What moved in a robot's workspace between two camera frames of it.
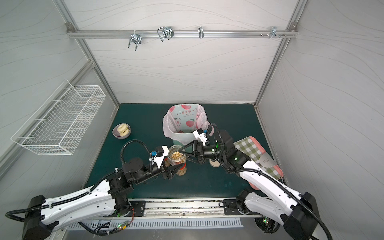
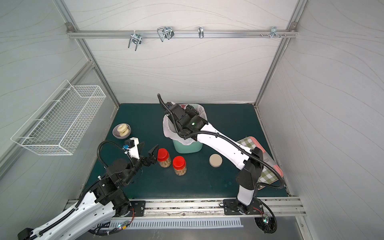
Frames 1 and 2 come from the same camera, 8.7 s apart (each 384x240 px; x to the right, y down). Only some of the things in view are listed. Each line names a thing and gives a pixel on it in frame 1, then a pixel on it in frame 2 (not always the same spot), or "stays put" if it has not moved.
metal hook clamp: x=166 y=32 stays put
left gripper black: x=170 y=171 → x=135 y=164
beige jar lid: x=215 y=164 stays put
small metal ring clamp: x=201 y=33 stays put
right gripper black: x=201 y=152 → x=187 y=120
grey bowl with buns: x=121 y=131 stays put
